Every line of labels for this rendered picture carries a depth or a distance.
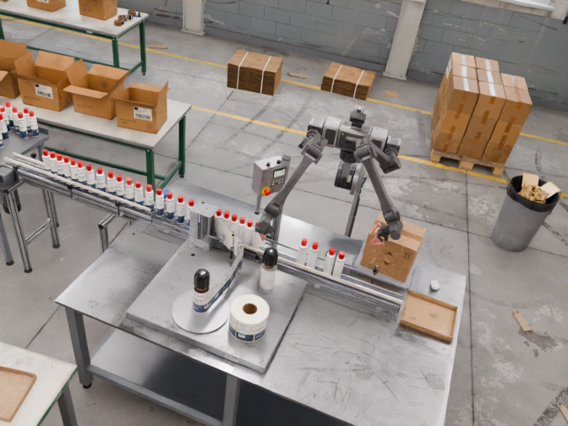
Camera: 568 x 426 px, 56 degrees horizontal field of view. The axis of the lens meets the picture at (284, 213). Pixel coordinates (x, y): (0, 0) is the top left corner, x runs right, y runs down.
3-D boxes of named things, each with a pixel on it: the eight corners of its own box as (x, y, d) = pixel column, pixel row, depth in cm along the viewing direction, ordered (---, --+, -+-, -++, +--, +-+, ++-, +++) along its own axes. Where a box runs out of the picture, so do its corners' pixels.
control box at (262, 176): (251, 188, 313) (253, 161, 301) (275, 181, 321) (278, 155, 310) (259, 198, 307) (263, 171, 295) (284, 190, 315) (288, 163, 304)
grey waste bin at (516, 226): (487, 248, 501) (512, 196, 463) (485, 221, 535) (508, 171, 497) (533, 260, 496) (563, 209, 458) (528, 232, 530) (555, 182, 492)
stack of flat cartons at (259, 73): (225, 87, 700) (226, 63, 680) (235, 71, 742) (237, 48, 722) (273, 96, 696) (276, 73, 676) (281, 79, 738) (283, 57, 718)
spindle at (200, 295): (189, 312, 285) (189, 275, 268) (197, 301, 292) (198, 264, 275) (204, 318, 284) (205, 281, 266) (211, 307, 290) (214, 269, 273)
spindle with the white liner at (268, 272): (255, 291, 305) (260, 252, 287) (261, 281, 312) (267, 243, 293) (270, 296, 303) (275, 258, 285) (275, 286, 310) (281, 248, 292)
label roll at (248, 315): (250, 348, 273) (253, 330, 264) (221, 328, 281) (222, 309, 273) (274, 325, 287) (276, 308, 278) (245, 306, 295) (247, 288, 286)
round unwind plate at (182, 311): (161, 321, 280) (161, 319, 280) (189, 283, 303) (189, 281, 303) (213, 342, 274) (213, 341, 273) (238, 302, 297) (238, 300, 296)
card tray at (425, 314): (399, 323, 306) (401, 319, 303) (406, 293, 325) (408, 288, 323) (450, 342, 299) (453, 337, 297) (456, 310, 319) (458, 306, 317)
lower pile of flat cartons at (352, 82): (319, 90, 727) (322, 75, 714) (329, 75, 769) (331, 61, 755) (366, 101, 717) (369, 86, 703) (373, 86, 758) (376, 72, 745)
